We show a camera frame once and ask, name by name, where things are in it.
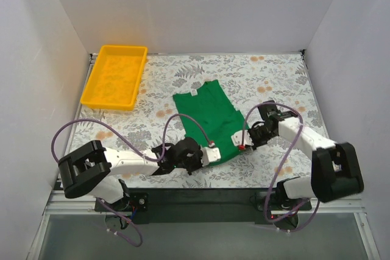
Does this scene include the green t-shirt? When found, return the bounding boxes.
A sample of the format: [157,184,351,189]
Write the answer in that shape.
[173,80,244,166]

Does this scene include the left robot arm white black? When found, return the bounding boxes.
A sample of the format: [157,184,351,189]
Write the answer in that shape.
[58,138,218,211]

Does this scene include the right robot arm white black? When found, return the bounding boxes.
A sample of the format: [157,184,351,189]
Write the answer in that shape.
[239,100,364,210]

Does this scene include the floral patterned table mat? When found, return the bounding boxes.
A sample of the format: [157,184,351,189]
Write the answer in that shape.
[67,54,327,188]

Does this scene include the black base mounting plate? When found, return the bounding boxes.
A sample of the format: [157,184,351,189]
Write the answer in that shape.
[94,188,311,225]

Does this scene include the yellow plastic bin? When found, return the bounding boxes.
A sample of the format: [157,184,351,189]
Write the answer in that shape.
[80,45,148,111]

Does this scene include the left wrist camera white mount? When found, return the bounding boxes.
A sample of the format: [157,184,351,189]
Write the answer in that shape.
[201,147,221,166]

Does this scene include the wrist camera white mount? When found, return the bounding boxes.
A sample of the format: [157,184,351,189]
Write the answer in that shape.
[201,147,221,166]
[231,130,254,147]

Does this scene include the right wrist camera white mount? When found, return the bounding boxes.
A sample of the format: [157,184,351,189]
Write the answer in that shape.
[231,130,254,147]

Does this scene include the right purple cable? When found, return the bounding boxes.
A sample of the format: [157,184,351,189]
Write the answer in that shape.
[240,102,321,232]

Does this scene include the purple cable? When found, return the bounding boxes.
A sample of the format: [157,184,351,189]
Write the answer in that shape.
[240,102,321,232]
[51,114,216,248]

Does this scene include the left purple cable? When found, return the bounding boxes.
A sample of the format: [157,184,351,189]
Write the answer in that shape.
[51,114,216,248]

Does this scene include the aluminium frame rail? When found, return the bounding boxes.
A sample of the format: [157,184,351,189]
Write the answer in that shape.
[44,191,96,215]

